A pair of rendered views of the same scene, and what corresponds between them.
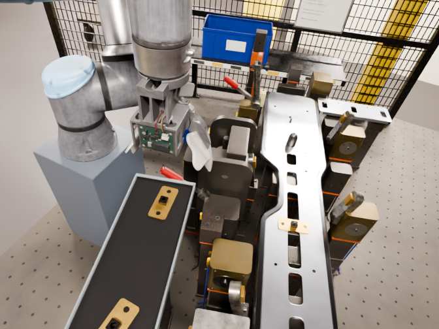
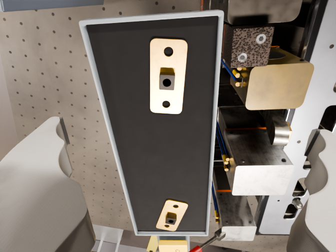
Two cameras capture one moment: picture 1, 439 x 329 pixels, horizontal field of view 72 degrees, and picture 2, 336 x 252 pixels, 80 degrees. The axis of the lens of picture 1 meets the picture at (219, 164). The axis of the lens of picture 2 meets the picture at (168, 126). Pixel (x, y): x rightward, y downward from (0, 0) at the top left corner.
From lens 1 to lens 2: 56 cm
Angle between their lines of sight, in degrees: 76
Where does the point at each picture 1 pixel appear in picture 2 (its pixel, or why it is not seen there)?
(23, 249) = (9, 25)
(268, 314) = (302, 108)
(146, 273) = (182, 178)
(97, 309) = (149, 207)
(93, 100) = not seen: outside the picture
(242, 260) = (292, 92)
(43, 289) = (61, 59)
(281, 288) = (329, 77)
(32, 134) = not seen: outside the picture
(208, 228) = (244, 64)
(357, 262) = not seen: outside the picture
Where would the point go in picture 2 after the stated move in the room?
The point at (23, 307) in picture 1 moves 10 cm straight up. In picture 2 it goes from (60, 77) to (44, 87)
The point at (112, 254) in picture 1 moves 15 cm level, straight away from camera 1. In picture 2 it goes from (132, 167) to (42, 96)
